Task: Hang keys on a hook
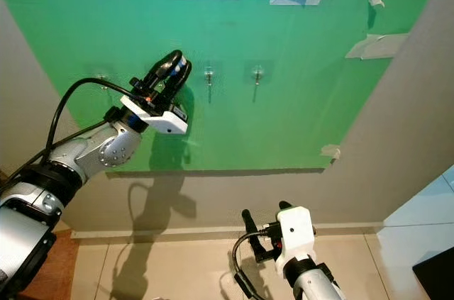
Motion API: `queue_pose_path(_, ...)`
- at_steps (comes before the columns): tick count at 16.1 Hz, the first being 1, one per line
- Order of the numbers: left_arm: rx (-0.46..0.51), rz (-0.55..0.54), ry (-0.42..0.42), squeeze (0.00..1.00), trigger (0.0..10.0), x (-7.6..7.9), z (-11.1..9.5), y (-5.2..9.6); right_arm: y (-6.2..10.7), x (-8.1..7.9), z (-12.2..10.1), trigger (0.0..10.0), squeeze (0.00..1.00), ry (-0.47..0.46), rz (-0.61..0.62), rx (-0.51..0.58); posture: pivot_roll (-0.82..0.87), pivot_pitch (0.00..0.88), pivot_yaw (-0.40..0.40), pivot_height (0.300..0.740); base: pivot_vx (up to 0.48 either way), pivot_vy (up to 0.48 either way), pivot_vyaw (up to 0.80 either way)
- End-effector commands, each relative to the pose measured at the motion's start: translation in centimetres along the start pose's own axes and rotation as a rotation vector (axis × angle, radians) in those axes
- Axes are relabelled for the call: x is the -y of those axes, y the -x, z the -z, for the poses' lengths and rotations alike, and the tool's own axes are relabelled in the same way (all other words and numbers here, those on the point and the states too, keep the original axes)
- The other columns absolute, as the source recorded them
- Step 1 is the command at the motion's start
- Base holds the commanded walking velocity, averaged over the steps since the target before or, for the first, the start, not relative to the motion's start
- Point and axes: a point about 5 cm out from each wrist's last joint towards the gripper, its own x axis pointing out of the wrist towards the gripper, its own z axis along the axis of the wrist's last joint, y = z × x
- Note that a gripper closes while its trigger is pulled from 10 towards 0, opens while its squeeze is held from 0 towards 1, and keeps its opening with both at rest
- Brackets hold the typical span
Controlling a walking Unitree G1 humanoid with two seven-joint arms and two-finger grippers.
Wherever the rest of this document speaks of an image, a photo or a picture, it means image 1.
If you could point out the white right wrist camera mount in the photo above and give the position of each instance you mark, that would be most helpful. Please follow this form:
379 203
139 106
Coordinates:
296 231

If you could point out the green board with hooks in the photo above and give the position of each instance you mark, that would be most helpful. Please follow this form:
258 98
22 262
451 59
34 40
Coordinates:
277 130

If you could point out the small clear tape piece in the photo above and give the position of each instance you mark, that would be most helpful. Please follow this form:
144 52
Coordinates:
330 152

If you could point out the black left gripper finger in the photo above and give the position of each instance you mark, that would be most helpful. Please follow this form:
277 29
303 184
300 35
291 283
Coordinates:
179 91
164 69

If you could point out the black rectangular object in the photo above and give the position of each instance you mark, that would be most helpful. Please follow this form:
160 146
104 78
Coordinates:
436 279

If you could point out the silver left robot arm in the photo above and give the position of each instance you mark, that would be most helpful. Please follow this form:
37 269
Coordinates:
106 147

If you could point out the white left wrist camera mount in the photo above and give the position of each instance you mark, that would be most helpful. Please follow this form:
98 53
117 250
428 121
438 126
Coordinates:
159 119

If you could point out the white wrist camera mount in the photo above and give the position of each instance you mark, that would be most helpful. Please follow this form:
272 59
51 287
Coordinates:
296 231
159 119

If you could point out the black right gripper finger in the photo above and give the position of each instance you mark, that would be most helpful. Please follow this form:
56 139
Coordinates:
249 225
285 206

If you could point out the wide clear tape patch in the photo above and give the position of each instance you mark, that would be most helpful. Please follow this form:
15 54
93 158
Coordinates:
377 46

